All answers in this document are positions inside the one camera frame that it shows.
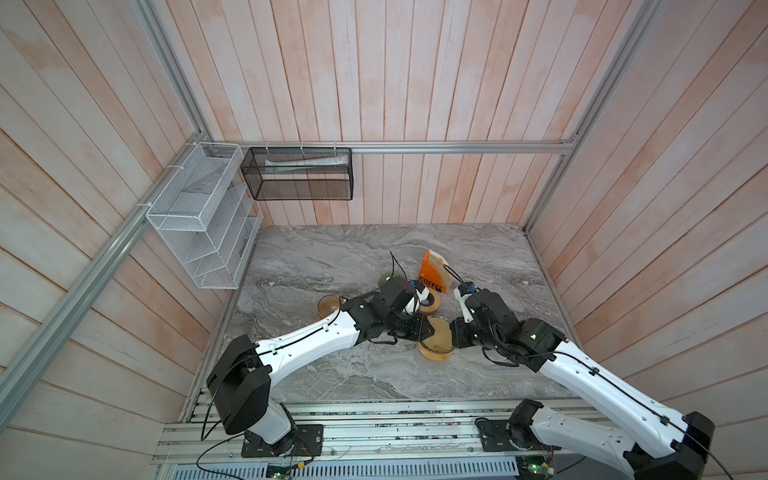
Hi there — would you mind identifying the brown paper coffee filter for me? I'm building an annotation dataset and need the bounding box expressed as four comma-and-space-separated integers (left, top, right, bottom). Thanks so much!
420, 316, 454, 355

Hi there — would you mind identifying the wooden ring dripper stand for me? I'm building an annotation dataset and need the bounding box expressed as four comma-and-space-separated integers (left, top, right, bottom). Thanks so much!
418, 343, 452, 362

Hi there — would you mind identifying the orange glass pitcher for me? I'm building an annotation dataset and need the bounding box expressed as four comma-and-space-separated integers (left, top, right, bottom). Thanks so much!
317, 294, 341, 319

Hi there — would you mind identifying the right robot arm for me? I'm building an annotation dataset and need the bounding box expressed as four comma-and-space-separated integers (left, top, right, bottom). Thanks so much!
450, 282, 715, 479

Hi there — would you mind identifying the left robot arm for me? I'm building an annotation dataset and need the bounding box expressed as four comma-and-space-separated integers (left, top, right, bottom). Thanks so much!
206, 277, 436, 446

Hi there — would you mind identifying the orange coffee filter box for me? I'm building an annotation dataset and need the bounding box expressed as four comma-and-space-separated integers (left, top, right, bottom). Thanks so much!
419, 250, 442, 293

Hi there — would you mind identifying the green glass dripper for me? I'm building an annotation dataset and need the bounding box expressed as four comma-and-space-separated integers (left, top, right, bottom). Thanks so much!
378, 272, 406, 289

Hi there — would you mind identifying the brown paper filter stack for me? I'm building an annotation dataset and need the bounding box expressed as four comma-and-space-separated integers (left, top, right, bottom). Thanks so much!
427, 250, 453, 293

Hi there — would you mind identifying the paper in black basket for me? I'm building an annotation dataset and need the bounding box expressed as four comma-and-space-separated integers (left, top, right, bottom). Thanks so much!
263, 155, 350, 174

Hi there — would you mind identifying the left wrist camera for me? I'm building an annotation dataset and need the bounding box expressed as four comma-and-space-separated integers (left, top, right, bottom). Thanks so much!
404, 281, 435, 314

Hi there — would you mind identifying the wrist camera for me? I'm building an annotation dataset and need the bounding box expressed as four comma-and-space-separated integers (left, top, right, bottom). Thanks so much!
454, 282, 476, 324
404, 281, 435, 314

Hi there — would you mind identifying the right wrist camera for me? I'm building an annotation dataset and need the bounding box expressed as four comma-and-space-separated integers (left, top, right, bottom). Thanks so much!
454, 282, 476, 324

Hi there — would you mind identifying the right camera cable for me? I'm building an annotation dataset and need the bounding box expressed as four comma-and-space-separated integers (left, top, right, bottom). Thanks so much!
442, 263, 472, 289

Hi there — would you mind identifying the camera cable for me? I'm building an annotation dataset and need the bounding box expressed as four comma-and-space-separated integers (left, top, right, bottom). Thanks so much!
389, 251, 415, 286
442, 263, 472, 289

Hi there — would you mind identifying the left camera cable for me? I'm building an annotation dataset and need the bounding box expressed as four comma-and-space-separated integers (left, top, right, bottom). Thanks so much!
389, 251, 415, 286

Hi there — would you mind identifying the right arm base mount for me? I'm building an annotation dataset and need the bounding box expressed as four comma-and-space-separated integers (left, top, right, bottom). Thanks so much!
474, 399, 560, 452

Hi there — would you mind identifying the aluminium rail base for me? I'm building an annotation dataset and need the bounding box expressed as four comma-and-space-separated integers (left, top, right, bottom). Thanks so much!
150, 394, 576, 479

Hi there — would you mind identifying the perforated cable duct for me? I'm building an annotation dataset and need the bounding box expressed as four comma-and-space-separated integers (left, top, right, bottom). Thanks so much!
166, 456, 520, 479

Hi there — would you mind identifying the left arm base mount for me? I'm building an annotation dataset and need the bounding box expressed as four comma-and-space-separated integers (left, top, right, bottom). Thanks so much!
241, 402, 324, 458

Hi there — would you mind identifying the black wire mesh basket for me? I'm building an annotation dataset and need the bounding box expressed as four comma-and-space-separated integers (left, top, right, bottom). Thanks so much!
240, 146, 354, 202

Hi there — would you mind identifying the white wire mesh shelf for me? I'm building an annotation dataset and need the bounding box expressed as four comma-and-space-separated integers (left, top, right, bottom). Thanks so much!
147, 142, 263, 290

